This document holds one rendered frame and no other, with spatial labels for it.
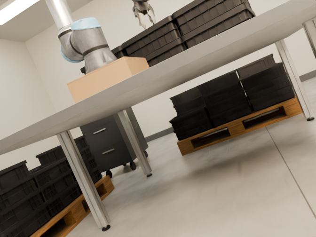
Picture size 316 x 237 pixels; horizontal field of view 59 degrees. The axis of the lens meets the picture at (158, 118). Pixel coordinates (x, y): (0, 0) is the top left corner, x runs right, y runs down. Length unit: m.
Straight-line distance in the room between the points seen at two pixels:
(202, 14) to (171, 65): 0.47
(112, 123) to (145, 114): 2.08
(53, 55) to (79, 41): 4.74
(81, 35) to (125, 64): 0.26
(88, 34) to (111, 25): 4.19
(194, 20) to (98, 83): 0.51
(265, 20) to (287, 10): 0.06
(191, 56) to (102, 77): 0.37
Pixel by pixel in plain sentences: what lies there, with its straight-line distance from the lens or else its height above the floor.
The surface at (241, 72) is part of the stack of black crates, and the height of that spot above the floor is 0.54.
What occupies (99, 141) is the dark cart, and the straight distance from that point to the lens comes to 3.25.
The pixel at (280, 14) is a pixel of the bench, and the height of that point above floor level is 0.67.
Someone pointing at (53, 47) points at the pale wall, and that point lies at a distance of 5.94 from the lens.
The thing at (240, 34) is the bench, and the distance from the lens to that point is 0.85.
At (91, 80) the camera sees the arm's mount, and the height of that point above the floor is 0.77.
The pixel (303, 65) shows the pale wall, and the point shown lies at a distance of 4.96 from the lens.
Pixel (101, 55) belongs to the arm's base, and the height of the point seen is 0.85.
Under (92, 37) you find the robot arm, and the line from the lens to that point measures 1.19.
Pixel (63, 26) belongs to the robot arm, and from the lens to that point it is 1.35.
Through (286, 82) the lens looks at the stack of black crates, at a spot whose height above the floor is 0.30.
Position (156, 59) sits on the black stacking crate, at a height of 0.78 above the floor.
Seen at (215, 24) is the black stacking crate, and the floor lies 0.80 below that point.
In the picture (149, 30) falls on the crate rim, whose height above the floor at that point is 0.92.
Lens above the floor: 0.59
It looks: 3 degrees down
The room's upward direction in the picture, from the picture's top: 23 degrees counter-clockwise
